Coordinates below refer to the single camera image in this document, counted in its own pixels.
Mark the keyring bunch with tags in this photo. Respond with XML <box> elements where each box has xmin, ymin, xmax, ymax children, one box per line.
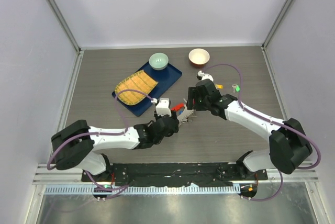
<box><xmin>171</xmin><ymin>99</ymin><xmax>195</xmax><ymax>125</ymax></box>

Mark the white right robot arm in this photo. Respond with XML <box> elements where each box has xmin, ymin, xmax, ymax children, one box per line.
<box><xmin>186</xmin><ymin>79</ymin><xmax>312</xmax><ymax>180</ymax></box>

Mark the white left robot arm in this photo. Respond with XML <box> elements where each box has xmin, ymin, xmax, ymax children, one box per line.
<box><xmin>47</xmin><ymin>111</ymin><xmax>179</xmax><ymax>182</ymax></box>

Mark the key with yellow tag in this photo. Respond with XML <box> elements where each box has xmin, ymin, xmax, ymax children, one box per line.
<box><xmin>215</xmin><ymin>84</ymin><xmax>224</xmax><ymax>89</ymax></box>

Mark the key with green tag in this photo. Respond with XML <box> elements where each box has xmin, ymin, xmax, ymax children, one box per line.
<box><xmin>232</xmin><ymin>84</ymin><xmax>240</xmax><ymax>93</ymax></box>

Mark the red bowl white inside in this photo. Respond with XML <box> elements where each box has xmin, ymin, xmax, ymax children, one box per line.
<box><xmin>188</xmin><ymin>48</ymin><xmax>210</xmax><ymax>68</ymax></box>

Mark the blue rectangular tray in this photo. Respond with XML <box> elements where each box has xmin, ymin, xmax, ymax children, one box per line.
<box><xmin>117</xmin><ymin>62</ymin><xmax>182</xmax><ymax>117</ymax></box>

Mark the woven bamboo plate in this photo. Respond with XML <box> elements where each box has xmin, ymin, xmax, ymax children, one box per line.
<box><xmin>114</xmin><ymin>70</ymin><xmax>159</xmax><ymax>106</ymax></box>

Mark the light green bowl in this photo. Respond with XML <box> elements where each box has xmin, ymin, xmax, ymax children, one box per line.
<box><xmin>149</xmin><ymin>53</ymin><xmax>169</xmax><ymax>71</ymax></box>

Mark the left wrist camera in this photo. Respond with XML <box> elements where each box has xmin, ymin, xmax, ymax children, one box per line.
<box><xmin>151</xmin><ymin>98</ymin><xmax>171</xmax><ymax>117</ymax></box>

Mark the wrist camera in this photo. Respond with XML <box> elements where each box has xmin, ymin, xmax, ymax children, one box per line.
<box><xmin>151</xmin><ymin>98</ymin><xmax>171</xmax><ymax>117</ymax></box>
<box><xmin>197</xmin><ymin>71</ymin><xmax>214</xmax><ymax>82</ymax></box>

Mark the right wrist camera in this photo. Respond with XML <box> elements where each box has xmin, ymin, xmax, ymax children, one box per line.
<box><xmin>197</xmin><ymin>71</ymin><xmax>214</xmax><ymax>82</ymax></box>

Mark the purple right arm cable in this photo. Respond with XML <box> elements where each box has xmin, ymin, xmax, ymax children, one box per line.
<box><xmin>201</xmin><ymin>63</ymin><xmax>321</xmax><ymax>201</ymax></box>

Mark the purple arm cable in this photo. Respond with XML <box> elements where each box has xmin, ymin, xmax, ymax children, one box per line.
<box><xmin>47</xmin><ymin>89</ymin><xmax>158</xmax><ymax>171</ymax></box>
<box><xmin>201</xmin><ymin>63</ymin><xmax>321</xmax><ymax>201</ymax></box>

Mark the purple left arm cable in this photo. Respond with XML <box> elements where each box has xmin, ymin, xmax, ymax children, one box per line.
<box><xmin>47</xmin><ymin>89</ymin><xmax>158</xmax><ymax>171</ymax></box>

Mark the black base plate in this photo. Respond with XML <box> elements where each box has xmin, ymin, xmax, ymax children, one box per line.
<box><xmin>93</xmin><ymin>162</ymin><xmax>268</xmax><ymax>187</ymax></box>

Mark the white slotted cable duct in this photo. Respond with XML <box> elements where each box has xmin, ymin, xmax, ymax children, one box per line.
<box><xmin>44</xmin><ymin>184</ymin><xmax>240</xmax><ymax>196</ymax></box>

